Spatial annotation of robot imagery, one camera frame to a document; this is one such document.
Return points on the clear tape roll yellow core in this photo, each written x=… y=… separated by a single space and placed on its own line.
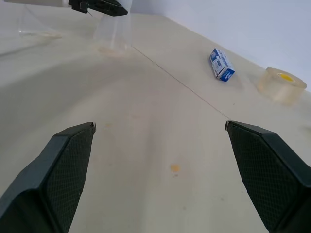
x=281 y=87

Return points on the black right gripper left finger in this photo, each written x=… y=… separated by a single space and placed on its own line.
x=48 y=184

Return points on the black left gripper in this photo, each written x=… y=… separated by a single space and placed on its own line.
x=77 y=4

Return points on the blue and white carton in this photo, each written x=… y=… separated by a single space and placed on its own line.
x=222 y=64

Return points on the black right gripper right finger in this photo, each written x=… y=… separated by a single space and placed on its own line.
x=272 y=174

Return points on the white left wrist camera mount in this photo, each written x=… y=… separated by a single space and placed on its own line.
x=62 y=2

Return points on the clear plastic bottle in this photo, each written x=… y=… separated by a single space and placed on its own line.
x=111 y=31

